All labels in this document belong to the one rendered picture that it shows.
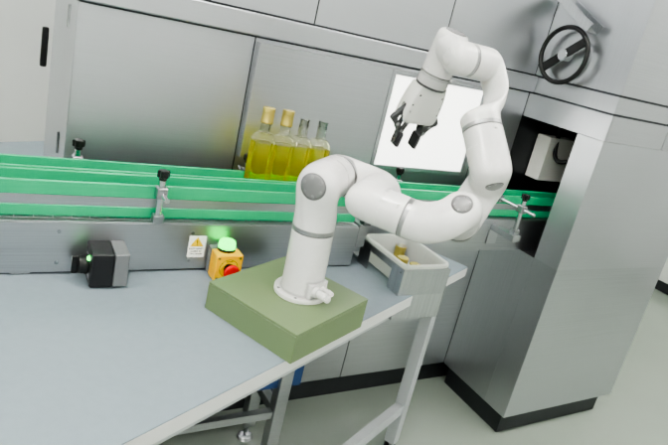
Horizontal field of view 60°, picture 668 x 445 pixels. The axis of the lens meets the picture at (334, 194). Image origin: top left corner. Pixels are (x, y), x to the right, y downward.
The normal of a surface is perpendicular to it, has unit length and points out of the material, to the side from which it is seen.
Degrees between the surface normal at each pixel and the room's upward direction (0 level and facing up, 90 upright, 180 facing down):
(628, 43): 90
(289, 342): 90
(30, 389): 0
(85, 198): 90
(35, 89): 90
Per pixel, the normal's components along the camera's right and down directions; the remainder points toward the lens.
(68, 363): 0.22, -0.94
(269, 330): -0.58, 0.11
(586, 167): -0.85, -0.04
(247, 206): 0.48, 0.35
